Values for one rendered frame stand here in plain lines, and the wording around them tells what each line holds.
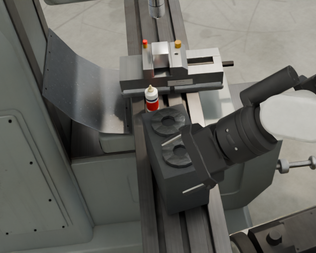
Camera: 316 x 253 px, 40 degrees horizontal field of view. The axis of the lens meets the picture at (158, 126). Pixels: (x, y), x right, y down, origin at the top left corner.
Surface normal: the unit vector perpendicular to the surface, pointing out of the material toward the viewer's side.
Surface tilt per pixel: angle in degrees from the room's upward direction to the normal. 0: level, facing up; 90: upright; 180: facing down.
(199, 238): 0
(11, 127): 88
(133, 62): 0
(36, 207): 88
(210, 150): 55
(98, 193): 90
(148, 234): 0
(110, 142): 90
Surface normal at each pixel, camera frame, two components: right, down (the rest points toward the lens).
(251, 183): 0.10, 0.77
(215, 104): -0.07, -0.63
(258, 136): 0.21, 0.03
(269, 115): -0.59, 0.14
